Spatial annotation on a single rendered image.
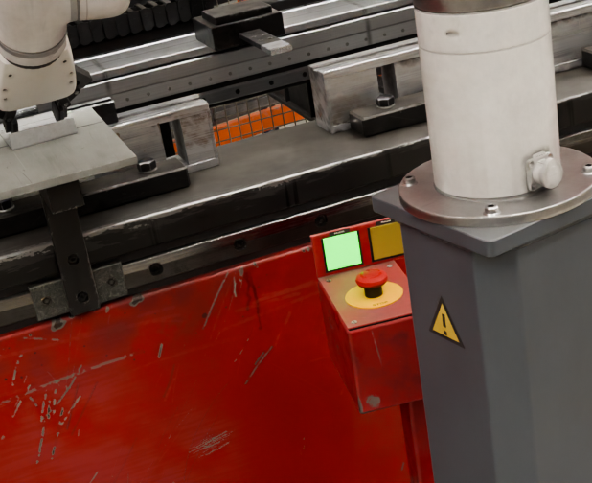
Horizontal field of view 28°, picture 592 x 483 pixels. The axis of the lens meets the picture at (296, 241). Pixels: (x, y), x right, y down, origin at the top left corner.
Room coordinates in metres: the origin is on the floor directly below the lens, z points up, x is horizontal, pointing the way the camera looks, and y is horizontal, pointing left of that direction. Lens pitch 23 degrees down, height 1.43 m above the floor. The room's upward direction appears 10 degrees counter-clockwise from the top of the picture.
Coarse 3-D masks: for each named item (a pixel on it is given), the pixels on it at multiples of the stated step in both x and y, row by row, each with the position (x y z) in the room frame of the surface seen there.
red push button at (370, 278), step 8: (368, 272) 1.33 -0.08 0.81; (376, 272) 1.33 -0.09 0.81; (384, 272) 1.33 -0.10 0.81; (360, 280) 1.32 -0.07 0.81; (368, 280) 1.32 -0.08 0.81; (376, 280) 1.31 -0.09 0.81; (384, 280) 1.32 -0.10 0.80; (368, 288) 1.32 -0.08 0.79; (376, 288) 1.32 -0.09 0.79; (368, 296) 1.32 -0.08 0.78; (376, 296) 1.32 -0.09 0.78
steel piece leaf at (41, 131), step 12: (48, 120) 1.57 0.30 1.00; (72, 120) 1.49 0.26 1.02; (0, 132) 1.55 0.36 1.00; (24, 132) 1.47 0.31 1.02; (36, 132) 1.47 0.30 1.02; (48, 132) 1.48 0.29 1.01; (60, 132) 1.48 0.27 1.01; (72, 132) 1.49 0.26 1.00; (12, 144) 1.46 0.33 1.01; (24, 144) 1.47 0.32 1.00; (36, 144) 1.47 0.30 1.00
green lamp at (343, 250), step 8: (352, 232) 1.41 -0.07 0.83; (328, 240) 1.41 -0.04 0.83; (336, 240) 1.41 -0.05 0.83; (344, 240) 1.41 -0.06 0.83; (352, 240) 1.41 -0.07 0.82; (328, 248) 1.41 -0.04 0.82; (336, 248) 1.41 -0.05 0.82; (344, 248) 1.41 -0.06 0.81; (352, 248) 1.41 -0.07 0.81; (328, 256) 1.41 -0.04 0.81; (336, 256) 1.41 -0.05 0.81; (344, 256) 1.41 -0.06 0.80; (352, 256) 1.41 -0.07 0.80; (328, 264) 1.41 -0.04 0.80; (336, 264) 1.41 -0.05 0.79; (344, 264) 1.41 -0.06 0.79; (352, 264) 1.41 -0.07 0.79
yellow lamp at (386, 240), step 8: (384, 224) 1.42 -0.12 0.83; (392, 224) 1.42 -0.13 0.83; (376, 232) 1.42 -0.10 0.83; (384, 232) 1.42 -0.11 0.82; (392, 232) 1.42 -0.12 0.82; (400, 232) 1.42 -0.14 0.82; (376, 240) 1.42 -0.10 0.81; (384, 240) 1.42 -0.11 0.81; (392, 240) 1.42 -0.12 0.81; (400, 240) 1.42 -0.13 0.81; (376, 248) 1.42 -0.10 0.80; (384, 248) 1.42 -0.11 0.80; (392, 248) 1.42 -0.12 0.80; (400, 248) 1.42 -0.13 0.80; (376, 256) 1.42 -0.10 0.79; (384, 256) 1.42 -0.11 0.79
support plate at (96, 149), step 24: (96, 120) 1.54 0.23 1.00; (0, 144) 1.50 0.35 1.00; (48, 144) 1.46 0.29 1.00; (72, 144) 1.45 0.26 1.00; (96, 144) 1.43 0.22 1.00; (120, 144) 1.41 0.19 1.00; (0, 168) 1.40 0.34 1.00; (24, 168) 1.38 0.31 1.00; (48, 168) 1.37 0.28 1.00; (72, 168) 1.35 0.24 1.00; (96, 168) 1.34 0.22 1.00; (120, 168) 1.35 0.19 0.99; (0, 192) 1.31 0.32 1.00; (24, 192) 1.31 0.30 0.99
